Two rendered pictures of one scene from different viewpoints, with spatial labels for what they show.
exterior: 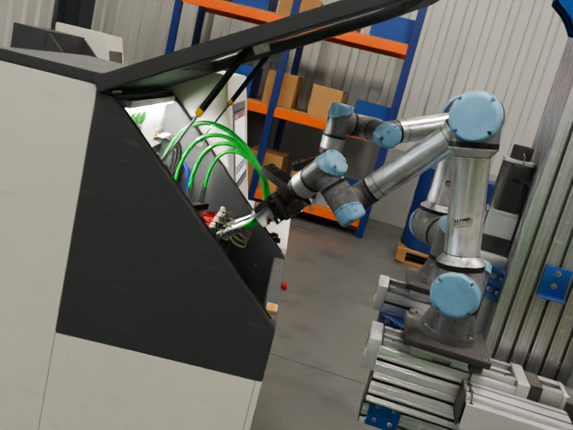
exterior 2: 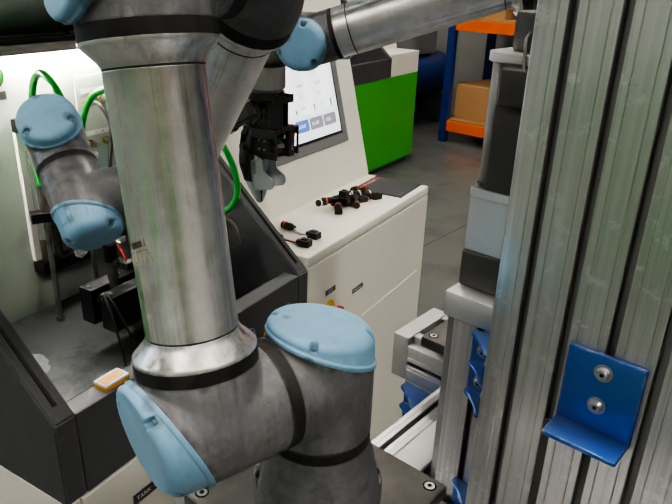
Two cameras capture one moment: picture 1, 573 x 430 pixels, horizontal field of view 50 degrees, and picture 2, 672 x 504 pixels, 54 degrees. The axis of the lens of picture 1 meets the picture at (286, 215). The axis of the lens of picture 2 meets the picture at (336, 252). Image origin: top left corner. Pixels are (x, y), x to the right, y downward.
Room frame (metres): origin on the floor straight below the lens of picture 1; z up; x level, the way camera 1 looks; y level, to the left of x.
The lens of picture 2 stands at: (1.08, -0.83, 1.61)
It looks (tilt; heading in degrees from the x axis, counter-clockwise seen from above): 23 degrees down; 32
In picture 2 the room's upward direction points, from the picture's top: 2 degrees clockwise
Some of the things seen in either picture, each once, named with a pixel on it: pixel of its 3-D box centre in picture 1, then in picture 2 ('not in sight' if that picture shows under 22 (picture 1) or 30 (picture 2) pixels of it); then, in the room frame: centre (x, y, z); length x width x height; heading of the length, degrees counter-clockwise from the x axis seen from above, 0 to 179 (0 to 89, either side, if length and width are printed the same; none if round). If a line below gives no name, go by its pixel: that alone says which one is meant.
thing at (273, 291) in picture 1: (269, 307); (202, 363); (1.90, -0.02, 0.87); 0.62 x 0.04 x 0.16; 1
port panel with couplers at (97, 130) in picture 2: (156, 161); (107, 138); (2.13, 0.49, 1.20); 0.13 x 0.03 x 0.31; 1
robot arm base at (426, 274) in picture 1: (442, 270); not in sight; (2.08, -0.57, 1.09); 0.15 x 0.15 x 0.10
